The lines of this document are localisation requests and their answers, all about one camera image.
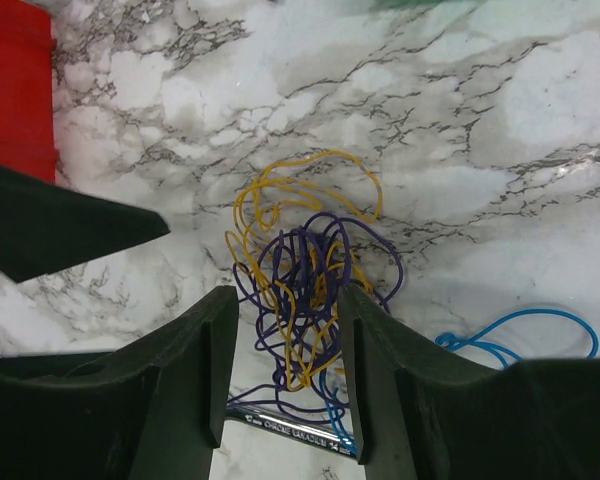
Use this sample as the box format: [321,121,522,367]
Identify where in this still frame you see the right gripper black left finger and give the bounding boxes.
[69,286,239,479]

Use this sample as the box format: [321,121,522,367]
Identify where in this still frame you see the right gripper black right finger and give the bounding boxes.
[337,286,495,479]

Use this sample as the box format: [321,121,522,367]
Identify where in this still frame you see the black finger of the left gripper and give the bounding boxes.
[0,166,170,283]

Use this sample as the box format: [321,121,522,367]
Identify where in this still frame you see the purple cable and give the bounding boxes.
[224,212,405,419]

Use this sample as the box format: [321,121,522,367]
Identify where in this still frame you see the yellow cable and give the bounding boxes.
[224,149,384,392]

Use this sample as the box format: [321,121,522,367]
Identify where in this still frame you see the silver open-end wrench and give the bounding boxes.
[226,407,357,459]

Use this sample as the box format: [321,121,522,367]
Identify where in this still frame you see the red plastic bin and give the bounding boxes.
[0,1,58,183]

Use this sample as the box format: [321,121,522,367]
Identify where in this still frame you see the green plastic bin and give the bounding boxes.
[373,0,459,10]

